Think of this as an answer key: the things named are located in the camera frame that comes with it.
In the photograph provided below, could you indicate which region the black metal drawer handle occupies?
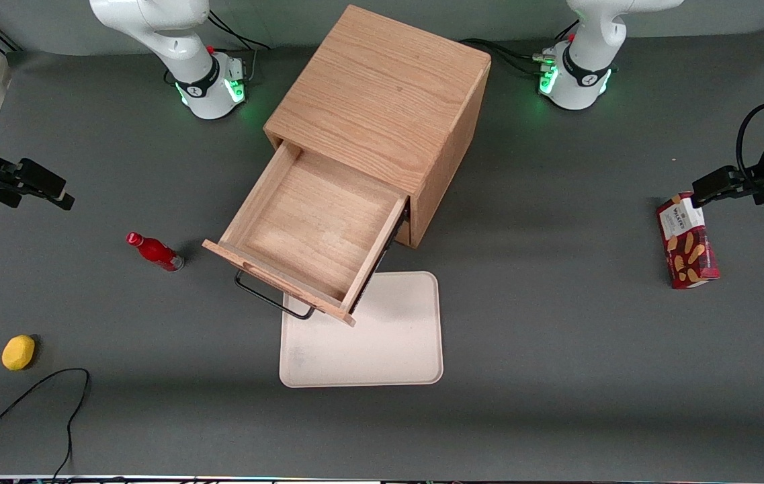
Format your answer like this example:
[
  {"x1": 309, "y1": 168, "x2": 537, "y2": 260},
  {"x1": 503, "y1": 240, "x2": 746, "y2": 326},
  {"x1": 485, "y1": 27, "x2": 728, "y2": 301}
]
[{"x1": 234, "y1": 269, "x2": 316, "y2": 321}]

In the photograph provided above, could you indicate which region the oak wooden drawer cabinet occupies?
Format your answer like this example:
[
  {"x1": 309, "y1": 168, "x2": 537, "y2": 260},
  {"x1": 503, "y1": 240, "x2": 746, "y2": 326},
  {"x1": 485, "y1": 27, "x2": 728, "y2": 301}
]
[{"x1": 263, "y1": 5, "x2": 492, "y2": 248}]

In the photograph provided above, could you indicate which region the red tartan shortbread box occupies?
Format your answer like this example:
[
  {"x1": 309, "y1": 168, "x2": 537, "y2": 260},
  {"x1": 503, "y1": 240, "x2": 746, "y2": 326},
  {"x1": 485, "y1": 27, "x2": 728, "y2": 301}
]
[{"x1": 656, "y1": 192, "x2": 720, "y2": 290}]

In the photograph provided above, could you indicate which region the red plastic bottle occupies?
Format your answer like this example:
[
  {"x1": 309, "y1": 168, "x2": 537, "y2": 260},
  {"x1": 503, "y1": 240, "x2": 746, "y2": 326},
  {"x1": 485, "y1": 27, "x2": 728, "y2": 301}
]
[{"x1": 126, "y1": 231, "x2": 185, "y2": 272}]

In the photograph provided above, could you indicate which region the yellow lemon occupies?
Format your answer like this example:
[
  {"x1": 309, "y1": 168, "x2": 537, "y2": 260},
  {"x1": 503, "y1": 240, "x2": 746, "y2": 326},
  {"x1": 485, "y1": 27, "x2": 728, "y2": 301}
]
[{"x1": 1, "y1": 335, "x2": 36, "y2": 371}]

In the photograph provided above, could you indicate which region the cream plastic tray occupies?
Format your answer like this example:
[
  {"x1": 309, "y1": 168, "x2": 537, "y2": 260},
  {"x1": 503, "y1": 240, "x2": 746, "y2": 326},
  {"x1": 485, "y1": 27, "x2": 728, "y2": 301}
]
[{"x1": 279, "y1": 271, "x2": 444, "y2": 389}]

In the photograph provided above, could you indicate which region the thin black table cable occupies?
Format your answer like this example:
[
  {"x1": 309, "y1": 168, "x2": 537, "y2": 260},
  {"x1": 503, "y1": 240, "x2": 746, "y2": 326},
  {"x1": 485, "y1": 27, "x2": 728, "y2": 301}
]
[{"x1": 0, "y1": 368, "x2": 91, "y2": 481}]

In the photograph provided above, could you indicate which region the black base cable bundle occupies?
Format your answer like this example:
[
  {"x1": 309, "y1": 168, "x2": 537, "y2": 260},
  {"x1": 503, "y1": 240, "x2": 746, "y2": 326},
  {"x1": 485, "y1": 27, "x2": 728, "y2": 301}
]
[{"x1": 459, "y1": 37, "x2": 557, "y2": 78}]

